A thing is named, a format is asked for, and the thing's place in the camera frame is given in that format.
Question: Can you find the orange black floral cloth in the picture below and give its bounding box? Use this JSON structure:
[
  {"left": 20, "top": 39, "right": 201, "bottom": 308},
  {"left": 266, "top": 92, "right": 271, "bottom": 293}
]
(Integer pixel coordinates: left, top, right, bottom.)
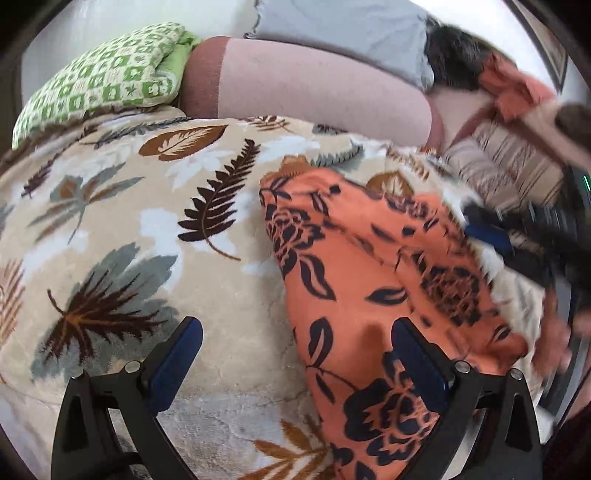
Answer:
[{"left": 259, "top": 169, "right": 530, "bottom": 479}]

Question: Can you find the striped beige cushion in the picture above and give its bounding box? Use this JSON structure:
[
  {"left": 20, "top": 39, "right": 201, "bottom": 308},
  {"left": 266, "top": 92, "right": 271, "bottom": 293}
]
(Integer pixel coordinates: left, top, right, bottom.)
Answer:
[{"left": 444, "top": 120, "right": 564, "bottom": 210}]

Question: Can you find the orange crumpled garment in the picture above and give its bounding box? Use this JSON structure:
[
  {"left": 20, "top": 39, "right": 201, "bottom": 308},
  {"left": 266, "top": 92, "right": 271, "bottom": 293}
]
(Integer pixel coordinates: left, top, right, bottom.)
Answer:
[{"left": 479, "top": 53, "right": 556, "bottom": 122}]

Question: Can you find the beige leaf pattern blanket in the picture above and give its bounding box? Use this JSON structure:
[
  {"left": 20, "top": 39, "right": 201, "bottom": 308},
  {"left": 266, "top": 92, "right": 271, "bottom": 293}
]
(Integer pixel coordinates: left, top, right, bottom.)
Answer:
[{"left": 0, "top": 104, "right": 555, "bottom": 480}]

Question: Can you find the black furry item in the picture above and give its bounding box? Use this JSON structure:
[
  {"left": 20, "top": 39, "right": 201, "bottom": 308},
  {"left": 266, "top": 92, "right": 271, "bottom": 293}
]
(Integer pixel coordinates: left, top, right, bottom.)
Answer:
[{"left": 425, "top": 17, "right": 515, "bottom": 91}]

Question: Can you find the grey pillow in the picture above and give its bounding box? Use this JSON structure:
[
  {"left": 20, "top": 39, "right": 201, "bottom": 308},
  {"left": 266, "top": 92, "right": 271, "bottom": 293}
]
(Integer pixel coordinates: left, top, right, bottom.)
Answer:
[{"left": 245, "top": 0, "right": 435, "bottom": 92}]

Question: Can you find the pink bolster pillow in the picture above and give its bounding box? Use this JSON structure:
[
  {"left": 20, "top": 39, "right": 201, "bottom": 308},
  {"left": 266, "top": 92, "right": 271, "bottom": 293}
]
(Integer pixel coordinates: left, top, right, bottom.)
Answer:
[{"left": 179, "top": 36, "right": 444, "bottom": 149}]

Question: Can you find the green white patterned pillow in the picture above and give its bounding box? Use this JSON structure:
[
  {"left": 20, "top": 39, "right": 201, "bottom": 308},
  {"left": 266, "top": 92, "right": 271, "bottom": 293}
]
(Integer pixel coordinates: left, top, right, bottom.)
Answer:
[{"left": 12, "top": 22, "right": 201, "bottom": 149}]

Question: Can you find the wooden wall frame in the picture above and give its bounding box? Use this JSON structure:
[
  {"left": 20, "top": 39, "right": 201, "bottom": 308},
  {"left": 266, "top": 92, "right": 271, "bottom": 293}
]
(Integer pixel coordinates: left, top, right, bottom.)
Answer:
[{"left": 507, "top": 0, "right": 569, "bottom": 93}]

